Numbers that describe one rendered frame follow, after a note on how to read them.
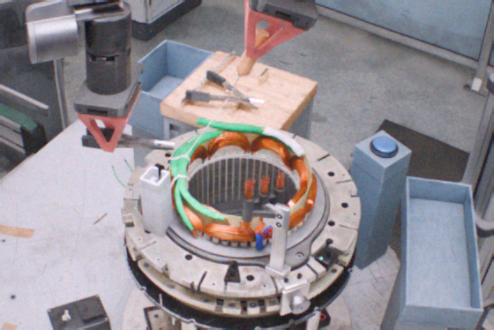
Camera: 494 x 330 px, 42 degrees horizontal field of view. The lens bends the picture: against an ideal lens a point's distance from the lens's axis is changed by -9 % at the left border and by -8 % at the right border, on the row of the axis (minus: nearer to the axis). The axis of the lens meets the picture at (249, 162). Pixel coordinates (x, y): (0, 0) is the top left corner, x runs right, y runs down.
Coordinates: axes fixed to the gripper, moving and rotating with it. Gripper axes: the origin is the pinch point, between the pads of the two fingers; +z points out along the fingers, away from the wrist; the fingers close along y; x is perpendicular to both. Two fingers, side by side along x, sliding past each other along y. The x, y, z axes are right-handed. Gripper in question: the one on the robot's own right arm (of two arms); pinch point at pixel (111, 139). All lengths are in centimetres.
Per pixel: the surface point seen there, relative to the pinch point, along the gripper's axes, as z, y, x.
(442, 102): 111, -190, 90
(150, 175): -0.5, 6.2, 6.9
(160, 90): 18.4, -37.8, -2.2
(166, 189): 0.4, 7.2, 9.1
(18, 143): 49, -50, -42
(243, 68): -14.1, 1.0, 16.5
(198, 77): 10.1, -31.6, 5.9
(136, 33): 114, -216, -57
